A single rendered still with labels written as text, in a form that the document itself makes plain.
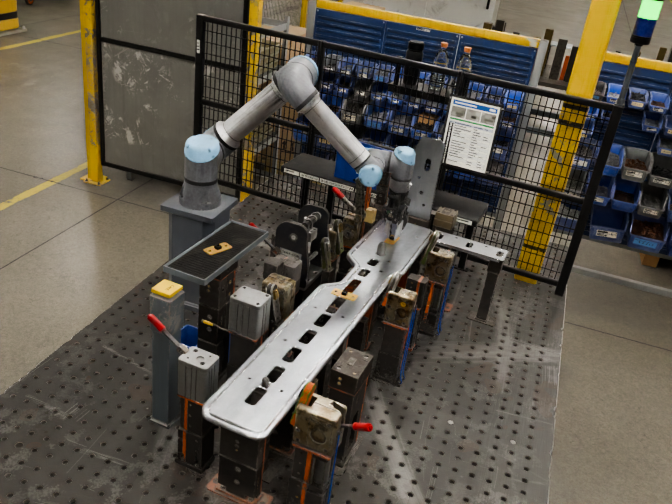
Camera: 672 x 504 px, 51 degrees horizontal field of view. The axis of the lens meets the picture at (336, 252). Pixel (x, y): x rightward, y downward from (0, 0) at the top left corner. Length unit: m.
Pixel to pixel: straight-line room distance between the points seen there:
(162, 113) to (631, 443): 3.47
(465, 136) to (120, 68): 2.76
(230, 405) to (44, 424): 0.65
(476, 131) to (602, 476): 1.62
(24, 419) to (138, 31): 3.18
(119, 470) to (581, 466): 2.13
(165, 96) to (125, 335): 2.63
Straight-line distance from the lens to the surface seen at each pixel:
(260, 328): 2.01
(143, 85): 4.98
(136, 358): 2.43
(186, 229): 2.52
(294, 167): 3.12
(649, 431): 3.83
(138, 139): 5.13
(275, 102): 2.46
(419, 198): 2.85
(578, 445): 3.56
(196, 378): 1.84
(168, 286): 1.93
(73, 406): 2.27
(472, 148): 3.02
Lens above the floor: 2.17
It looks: 28 degrees down
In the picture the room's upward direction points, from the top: 8 degrees clockwise
